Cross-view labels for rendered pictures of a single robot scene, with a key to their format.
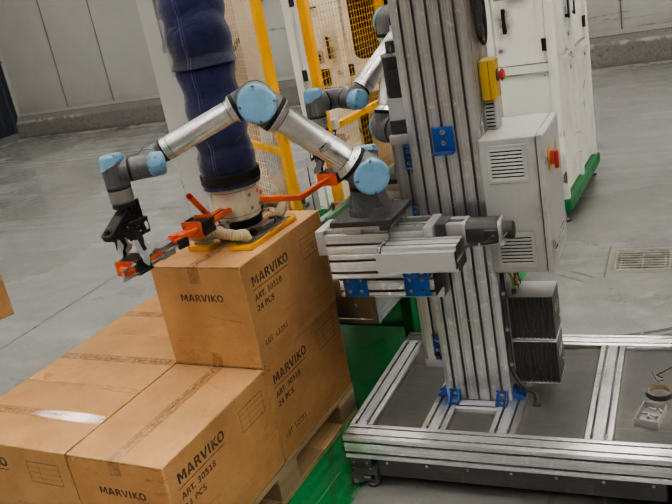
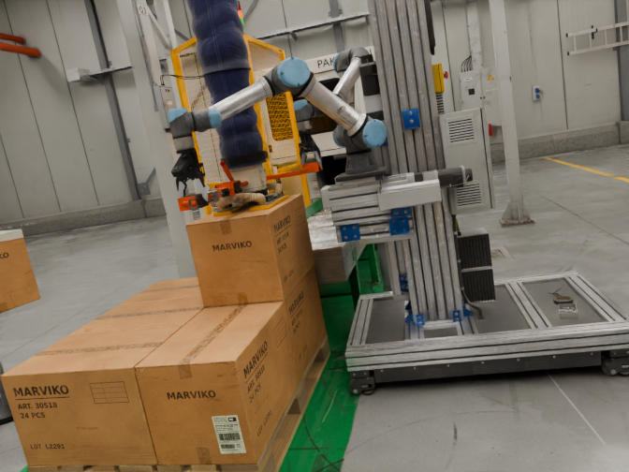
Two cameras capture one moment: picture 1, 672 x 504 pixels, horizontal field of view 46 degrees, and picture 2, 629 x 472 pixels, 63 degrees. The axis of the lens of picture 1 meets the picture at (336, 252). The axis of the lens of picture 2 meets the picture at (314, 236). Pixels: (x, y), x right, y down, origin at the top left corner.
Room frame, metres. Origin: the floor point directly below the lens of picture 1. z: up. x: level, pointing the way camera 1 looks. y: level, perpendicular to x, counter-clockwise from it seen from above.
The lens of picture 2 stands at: (0.34, 0.71, 1.24)
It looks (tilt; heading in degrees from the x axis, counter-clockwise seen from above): 11 degrees down; 346
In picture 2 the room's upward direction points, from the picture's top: 10 degrees counter-clockwise
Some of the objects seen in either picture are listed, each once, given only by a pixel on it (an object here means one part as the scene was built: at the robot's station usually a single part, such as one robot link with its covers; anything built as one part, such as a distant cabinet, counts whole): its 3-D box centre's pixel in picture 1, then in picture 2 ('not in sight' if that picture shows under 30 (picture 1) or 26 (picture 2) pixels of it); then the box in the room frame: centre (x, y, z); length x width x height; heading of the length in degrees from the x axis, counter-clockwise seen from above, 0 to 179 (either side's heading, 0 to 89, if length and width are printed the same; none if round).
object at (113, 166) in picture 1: (115, 171); (180, 123); (2.40, 0.62, 1.37); 0.09 x 0.08 x 0.11; 94
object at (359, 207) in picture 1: (368, 196); (360, 160); (2.59, -0.14, 1.09); 0.15 x 0.15 x 0.10
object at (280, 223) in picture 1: (263, 228); (270, 199); (2.86, 0.25, 0.97); 0.34 x 0.10 x 0.05; 150
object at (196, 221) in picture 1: (198, 226); (228, 188); (2.69, 0.46, 1.07); 0.10 x 0.08 x 0.06; 60
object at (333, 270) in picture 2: (306, 305); (286, 274); (3.23, 0.17, 0.48); 0.70 x 0.03 x 0.15; 60
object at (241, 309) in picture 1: (249, 284); (256, 246); (2.90, 0.36, 0.74); 0.60 x 0.40 x 0.40; 150
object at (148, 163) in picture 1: (147, 164); (205, 120); (2.43, 0.52, 1.37); 0.11 x 0.11 x 0.08; 4
